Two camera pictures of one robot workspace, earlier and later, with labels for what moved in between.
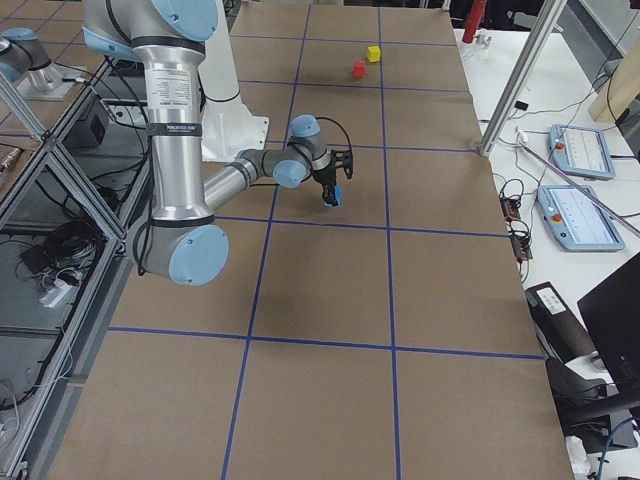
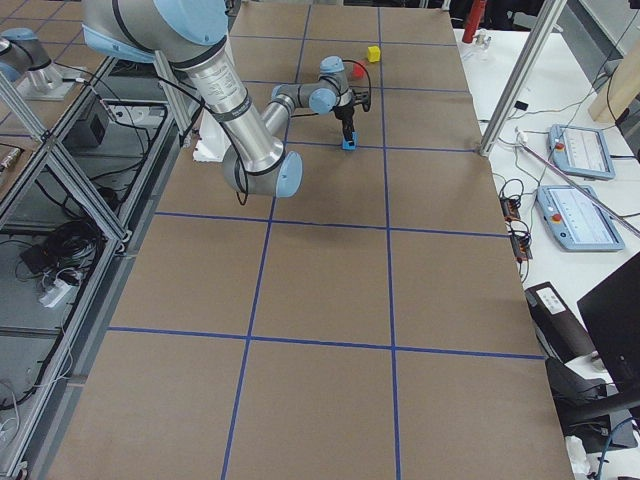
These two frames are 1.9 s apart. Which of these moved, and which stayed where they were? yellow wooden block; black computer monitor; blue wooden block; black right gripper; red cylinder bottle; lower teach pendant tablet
Moved: black right gripper; blue wooden block
Stayed: black computer monitor; yellow wooden block; red cylinder bottle; lower teach pendant tablet
